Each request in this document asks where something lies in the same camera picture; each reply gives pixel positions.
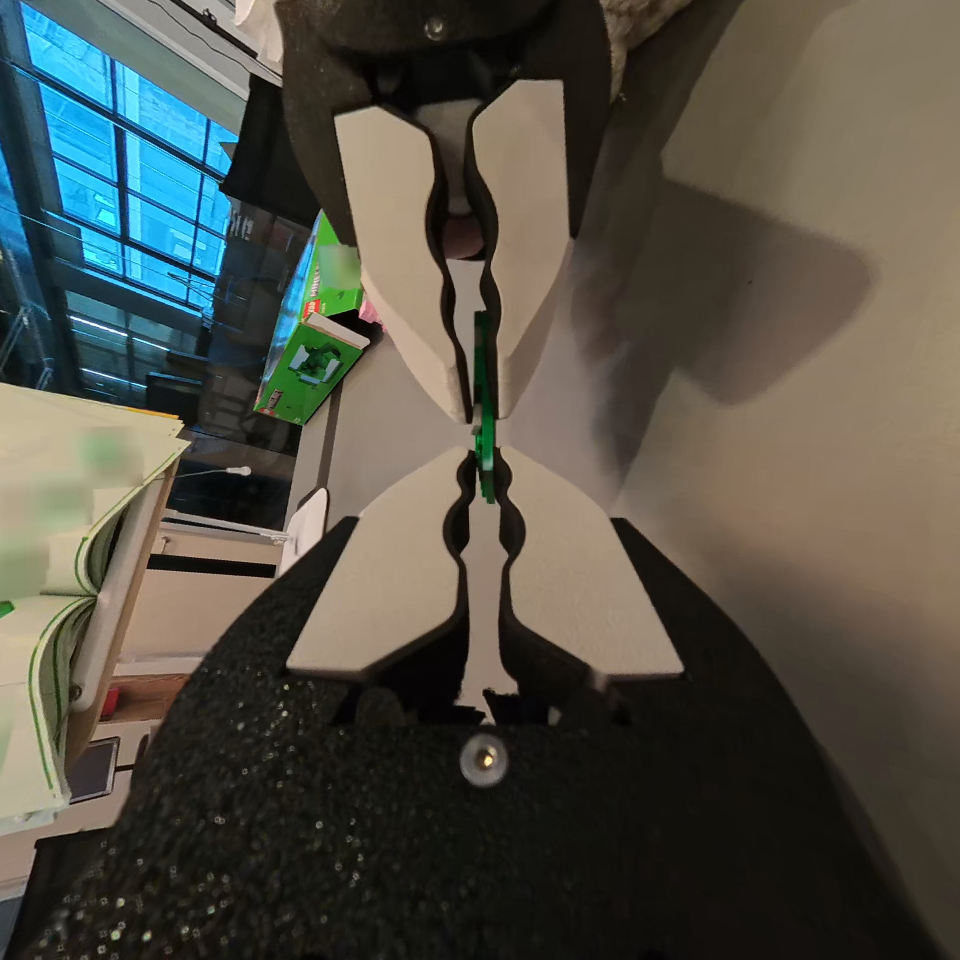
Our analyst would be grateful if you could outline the green lego plate assembly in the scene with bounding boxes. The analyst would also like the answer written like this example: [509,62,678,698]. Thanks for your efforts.
[470,307,503,505]

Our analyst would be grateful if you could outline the person's right forearm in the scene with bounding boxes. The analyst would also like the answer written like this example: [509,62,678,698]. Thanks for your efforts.
[604,0,696,103]

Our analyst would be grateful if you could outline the black panel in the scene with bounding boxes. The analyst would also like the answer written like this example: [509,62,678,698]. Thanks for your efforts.
[224,71,320,226]

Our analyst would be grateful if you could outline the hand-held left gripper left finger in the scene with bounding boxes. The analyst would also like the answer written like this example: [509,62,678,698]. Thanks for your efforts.
[287,448,480,715]

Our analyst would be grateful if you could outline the open instruction booklet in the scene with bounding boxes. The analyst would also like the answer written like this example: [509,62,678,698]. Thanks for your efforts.
[0,382,193,834]

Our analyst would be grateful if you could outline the clear book stand white base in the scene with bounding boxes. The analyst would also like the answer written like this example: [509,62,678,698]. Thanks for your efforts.
[67,456,332,714]

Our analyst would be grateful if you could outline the small monitor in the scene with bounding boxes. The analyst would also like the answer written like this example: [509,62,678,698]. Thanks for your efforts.
[67,736,124,802]

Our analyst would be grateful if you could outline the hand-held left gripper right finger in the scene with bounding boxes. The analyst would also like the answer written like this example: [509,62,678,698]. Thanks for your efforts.
[494,450,686,707]

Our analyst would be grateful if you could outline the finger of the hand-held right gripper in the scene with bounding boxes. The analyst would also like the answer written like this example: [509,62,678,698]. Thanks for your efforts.
[465,77,580,423]
[332,103,475,425]

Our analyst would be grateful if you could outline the wooden desk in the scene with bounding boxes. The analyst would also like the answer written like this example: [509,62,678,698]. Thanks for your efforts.
[112,671,193,726]

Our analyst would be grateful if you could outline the green lego box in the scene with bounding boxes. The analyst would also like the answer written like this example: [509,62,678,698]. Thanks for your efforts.
[253,209,371,427]

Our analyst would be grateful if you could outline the person's right hand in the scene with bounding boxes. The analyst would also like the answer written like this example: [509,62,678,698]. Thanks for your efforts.
[441,213,481,261]

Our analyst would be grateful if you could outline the large window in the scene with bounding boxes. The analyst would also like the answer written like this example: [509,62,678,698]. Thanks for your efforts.
[0,0,241,392]

